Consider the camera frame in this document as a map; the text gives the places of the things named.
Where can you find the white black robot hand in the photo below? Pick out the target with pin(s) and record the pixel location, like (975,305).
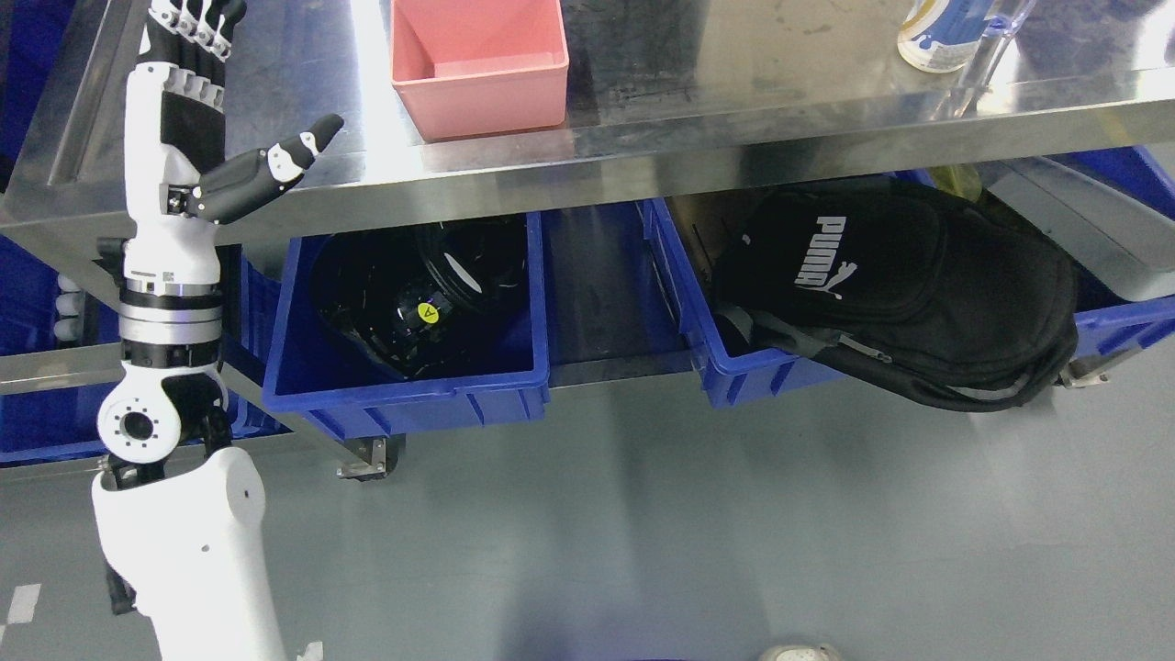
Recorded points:
(180,185)

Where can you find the pink plastic storage box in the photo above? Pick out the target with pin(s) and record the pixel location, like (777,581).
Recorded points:
(470,68)

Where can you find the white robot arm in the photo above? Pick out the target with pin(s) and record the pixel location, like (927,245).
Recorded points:
(179,507)

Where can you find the blue bin with black helmet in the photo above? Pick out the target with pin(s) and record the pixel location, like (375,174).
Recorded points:
(311,373)

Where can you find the black helmet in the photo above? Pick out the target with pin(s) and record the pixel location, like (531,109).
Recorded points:
(423,301)

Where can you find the blue bin far left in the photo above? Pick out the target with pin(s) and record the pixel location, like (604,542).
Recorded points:
(59,423)

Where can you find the stainless steel work table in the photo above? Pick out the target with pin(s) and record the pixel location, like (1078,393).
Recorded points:
(671,97)

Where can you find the blue bin under backpack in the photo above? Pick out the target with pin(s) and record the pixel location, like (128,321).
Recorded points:
(1109,210)

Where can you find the white blue bottle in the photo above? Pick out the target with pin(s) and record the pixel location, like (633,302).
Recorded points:
(943,36)

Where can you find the black Puma backpack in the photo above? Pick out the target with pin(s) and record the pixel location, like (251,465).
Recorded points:
(906,287)

